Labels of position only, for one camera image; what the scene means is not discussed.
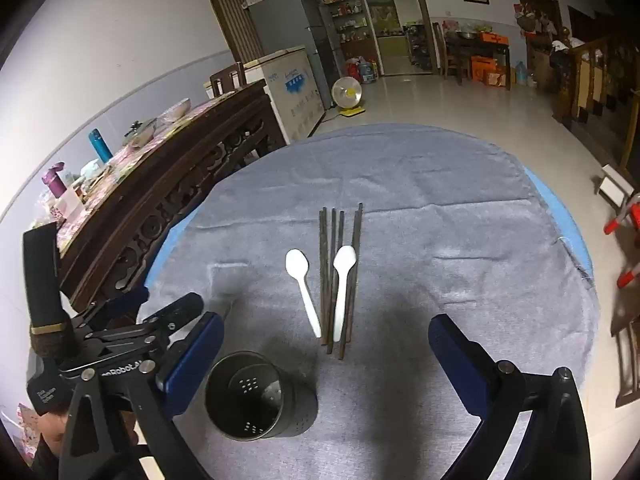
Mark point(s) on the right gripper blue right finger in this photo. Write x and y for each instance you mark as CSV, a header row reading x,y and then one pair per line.
x,y
469,368

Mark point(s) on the white chest freezer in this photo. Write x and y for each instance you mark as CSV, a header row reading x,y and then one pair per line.
x,y
292,89

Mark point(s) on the wooden chair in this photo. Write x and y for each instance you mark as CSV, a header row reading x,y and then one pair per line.
x,y
227,80

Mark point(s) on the person's left hand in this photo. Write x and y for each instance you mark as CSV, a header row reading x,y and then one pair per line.
x,y
52,426

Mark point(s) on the glass lidded pot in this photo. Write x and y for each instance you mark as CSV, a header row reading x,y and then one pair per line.
x,y
139,134

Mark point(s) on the grey table cloth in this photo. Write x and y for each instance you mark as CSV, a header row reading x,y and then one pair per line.
x,y
451,224

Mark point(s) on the white plastic spoon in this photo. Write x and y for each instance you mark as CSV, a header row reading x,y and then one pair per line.
x,y
343,262
297,266

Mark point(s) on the orange boxes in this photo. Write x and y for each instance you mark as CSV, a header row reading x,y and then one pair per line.
x,y
491,59

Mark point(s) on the white step stool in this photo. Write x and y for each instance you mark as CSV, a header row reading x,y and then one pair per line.
x,y
614,187

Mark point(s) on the dark chopstick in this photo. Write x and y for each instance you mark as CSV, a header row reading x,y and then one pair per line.
x,y
323,254
339,239
351,284
329,350

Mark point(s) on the red stool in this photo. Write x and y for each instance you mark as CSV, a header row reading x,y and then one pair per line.
x,y
625,227

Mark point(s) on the purple water bottle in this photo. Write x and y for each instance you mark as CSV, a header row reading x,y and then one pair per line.
x,y
53,181

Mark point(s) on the shelf with goods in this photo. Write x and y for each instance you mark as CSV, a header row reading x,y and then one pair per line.
x,y
353,24

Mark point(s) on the dark carved wooden table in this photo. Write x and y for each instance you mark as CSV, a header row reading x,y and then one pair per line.
x,y
128,214

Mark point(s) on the dark wooden side table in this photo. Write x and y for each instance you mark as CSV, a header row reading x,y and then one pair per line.
x,y
454,52

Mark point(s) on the blue thermos bottle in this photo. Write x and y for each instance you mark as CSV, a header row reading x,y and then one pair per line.
x,y
100,146

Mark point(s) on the grey refrigerator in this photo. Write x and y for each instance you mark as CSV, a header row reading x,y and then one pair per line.
x,y
284,24

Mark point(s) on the small floor fan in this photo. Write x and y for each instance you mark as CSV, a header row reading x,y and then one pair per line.
x,y
347,96

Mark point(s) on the black perforated utensil holder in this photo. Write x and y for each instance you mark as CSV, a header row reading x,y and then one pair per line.
x,y
248,398

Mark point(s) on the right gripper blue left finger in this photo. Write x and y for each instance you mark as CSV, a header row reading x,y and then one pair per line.
x,y
187,362

